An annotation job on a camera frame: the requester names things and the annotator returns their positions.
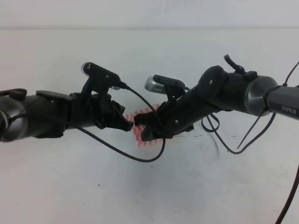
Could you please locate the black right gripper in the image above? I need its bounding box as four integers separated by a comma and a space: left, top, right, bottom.
134, 90, 210, 141

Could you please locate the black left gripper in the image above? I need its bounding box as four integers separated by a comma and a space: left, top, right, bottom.
67, 93, 134, 132

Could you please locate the pink white wavy striped towel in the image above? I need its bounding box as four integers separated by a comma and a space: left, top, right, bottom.
125, 107, 163, 147

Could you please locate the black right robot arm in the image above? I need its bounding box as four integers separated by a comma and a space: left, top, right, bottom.
134, 56, 299, 141

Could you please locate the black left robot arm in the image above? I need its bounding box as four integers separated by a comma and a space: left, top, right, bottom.
0, 89, 133, 142

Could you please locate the black left camera cable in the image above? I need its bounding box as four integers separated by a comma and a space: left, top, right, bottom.
67, 81, 166, 162

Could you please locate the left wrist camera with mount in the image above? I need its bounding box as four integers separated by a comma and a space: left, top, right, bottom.
81, 62, 121, 96

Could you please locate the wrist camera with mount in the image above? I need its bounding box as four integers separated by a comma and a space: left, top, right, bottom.
144, 75, 185, 102
81, 62, 121, 96

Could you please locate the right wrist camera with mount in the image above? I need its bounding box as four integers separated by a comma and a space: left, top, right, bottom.
144, 75, 185, 102

